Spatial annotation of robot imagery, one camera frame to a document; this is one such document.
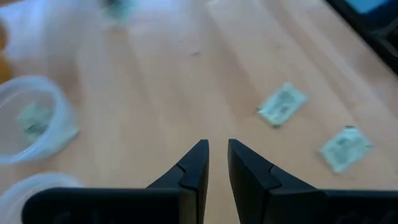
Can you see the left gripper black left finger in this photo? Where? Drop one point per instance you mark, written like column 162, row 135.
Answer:
column 189, row 174

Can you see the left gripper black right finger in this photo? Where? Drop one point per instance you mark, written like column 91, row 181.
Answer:
column 248, row 174

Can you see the green white sweetener packet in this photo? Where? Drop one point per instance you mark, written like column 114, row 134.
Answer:
column 345, row 148
column 119, row 9
column 34, row 119
column 282, row 104

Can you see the clear plastic cup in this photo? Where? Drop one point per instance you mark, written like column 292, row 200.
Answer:
column 18, row 189
column 66, row 124

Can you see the amber translucent mug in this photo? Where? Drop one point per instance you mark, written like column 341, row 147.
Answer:
column 3, row 68

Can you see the black aluminium table frame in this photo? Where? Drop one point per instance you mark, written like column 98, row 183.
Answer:
column 382, row 40

